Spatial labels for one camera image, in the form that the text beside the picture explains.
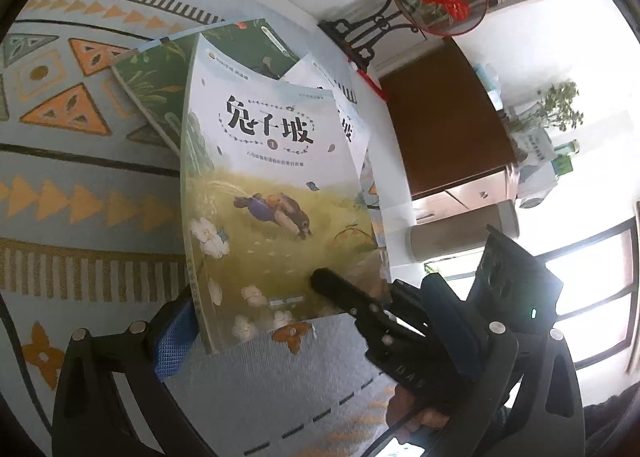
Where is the patterned rug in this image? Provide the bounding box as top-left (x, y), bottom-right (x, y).
top-left (0, 0), bottom-right (401, 457)

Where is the green box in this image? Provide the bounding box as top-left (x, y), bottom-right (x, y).
top-left (551, 141), bottom-right (582, 178)

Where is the red tassel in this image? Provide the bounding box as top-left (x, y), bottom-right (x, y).
top-left (352, 64), bottom-right (390, 102)

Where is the person's right hand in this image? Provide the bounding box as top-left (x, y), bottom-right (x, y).
top-left (385, 382), bottom-right (453, 438)

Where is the dark green leaf book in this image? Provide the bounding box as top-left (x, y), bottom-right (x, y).
top-left (111, 19), bottom-right (301, 160)

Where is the white plant pot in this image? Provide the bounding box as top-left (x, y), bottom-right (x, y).
top-left (515, 129), bottom-right (557, 165)

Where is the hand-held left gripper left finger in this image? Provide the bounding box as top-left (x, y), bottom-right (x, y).
top-left (51, 287), bottom-right (216, 457)

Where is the wooden wardrobe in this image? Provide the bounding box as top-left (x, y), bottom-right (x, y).
top-left (411, 169), bottom-right (516, 226)

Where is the white butterfly cover book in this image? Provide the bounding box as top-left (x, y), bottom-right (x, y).
top-left (285, 53), bottom-right (388, 250)

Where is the potted plant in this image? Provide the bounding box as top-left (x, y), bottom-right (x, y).
top-left (505, 81), bottom-right (586, 138)

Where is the white rabbit cover book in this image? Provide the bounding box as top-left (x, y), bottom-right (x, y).
top-left (180, 32), bottom-right (393, 355)

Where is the brown cabinet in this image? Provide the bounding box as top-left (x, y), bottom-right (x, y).
top-left (377, 37), bottom-right (518, 200)

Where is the light blue packet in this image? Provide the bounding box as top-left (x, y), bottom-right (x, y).
top-left (472, 62), bottom-right (503, 110)

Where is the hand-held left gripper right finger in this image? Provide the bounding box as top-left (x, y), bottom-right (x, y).
top-left (421, 273), bottom-right (586, 457)

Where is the window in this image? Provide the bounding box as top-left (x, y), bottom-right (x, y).
top-left (425, 214), bottom-right (640, 373)

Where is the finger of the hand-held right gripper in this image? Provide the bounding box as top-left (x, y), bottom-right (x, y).
top-left (385, 278), bottom-right (432, 338)
top-left (310, 268), bottom-right (387, 319)

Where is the person's right forearm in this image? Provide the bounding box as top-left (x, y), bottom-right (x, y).
top-left (582, 387), bottom-right (640, 457)

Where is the beige cylindrical bin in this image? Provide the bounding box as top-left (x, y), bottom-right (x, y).
top-left (409, 199), bottom-right (521, 265)

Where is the black ornate fan stand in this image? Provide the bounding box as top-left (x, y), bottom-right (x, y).
top-left (317, 0), bottom-right (426, 70)

